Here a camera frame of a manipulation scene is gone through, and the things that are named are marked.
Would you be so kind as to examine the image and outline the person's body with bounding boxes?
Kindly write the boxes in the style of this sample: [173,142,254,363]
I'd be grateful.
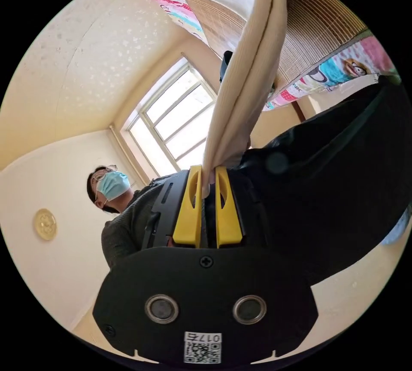
[86,80,412,285]

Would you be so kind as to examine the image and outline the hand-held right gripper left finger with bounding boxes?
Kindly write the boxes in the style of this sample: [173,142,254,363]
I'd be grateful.
[172,165,203,247]

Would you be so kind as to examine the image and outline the window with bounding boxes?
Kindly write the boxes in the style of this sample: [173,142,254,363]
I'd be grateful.
[120,56,218,178]

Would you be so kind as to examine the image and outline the bed with woven mat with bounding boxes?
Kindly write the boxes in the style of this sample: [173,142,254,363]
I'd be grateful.
[109,0,401,111]

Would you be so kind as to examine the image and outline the round golden lamp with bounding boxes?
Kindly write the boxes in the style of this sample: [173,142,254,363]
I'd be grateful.
[33,208,58,241]

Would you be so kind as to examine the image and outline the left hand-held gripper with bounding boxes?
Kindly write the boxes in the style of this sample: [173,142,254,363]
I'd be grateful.
[220,50,234,84]

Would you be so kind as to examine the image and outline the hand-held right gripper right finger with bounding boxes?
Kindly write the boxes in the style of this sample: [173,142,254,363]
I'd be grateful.
[215,166,243,249]

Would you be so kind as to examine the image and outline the white pants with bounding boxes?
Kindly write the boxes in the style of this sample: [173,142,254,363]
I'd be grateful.
[151,0,288,200]

